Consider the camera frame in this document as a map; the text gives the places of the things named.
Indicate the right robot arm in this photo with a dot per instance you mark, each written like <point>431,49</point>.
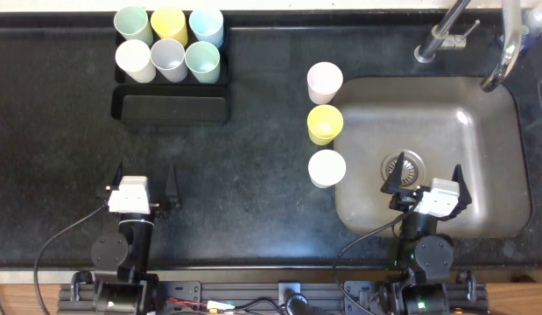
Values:
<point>432,254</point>

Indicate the steel sink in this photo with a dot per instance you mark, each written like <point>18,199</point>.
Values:
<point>472,131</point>

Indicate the black tray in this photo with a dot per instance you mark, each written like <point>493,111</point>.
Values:
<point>174,109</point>

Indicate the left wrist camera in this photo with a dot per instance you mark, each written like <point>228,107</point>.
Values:
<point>129,194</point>

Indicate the white cup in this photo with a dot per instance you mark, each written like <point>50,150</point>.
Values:
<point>132,57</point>
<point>326,168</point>

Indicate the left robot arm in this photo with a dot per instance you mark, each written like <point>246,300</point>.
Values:
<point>108,251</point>

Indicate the green cup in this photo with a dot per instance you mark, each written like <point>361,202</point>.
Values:
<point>202,59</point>
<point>130,22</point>

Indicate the mounting rail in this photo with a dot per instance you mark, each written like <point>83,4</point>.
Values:
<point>253,293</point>

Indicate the steel tap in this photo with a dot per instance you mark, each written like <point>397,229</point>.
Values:
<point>432,39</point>

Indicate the blue soap bottle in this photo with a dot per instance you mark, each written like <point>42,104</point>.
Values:
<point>537,19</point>

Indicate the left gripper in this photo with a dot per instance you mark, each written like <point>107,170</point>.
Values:
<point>158,208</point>

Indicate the yellow cup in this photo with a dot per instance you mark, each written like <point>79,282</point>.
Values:
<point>325,122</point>
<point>167,22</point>

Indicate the blue cup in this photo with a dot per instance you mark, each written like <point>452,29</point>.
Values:
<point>206,24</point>

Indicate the pink cup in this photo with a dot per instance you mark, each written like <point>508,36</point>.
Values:
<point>324,79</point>

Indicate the grey cup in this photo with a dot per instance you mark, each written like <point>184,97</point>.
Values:
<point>167,54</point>

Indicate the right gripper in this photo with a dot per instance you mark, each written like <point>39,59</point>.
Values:
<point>404,200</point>

